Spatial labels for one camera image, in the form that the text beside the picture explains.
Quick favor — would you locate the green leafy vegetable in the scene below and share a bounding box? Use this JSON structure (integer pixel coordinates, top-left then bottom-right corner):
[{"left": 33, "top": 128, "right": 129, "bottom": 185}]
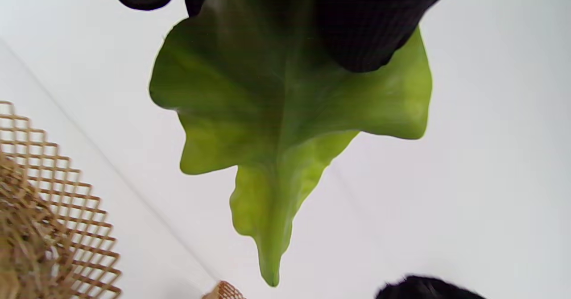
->
[{"left": 149, "top": 0, "right": 432, "bottom": 287}]

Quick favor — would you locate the round wicker basket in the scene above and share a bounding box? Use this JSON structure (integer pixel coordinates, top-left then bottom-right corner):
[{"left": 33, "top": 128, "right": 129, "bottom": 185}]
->
[{"left": 0, "top": 100, "right": 122, "bottom": 299}]

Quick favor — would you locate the person's right hand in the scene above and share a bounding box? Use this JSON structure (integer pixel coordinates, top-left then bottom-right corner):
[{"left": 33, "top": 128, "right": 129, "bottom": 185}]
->
[{"left": 375, "top": 275, "right": 487, "bottom": 299}]

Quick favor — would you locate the oval wicker basket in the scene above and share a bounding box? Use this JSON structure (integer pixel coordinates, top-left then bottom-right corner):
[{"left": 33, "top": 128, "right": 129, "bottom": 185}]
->
[{"left": 202, "top": 281, "right": 246, "bottom": 299}]

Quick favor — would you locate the person's left hand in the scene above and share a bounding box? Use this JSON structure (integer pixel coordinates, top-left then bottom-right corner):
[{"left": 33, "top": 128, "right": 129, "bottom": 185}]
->
[{"left": 103, "top": 0, "right": 462, "bottom": 73}]

